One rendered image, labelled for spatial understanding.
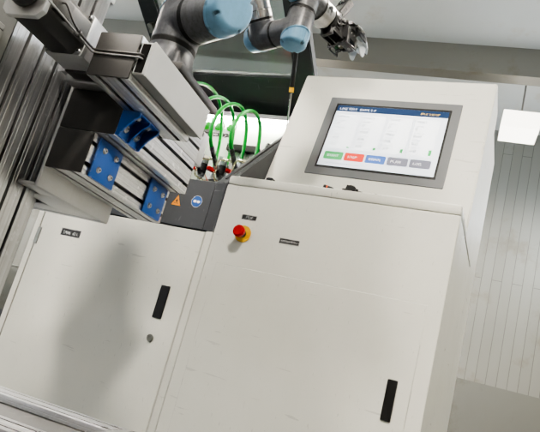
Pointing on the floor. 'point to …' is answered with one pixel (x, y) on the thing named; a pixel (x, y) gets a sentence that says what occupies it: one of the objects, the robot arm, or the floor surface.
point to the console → (334, 287)
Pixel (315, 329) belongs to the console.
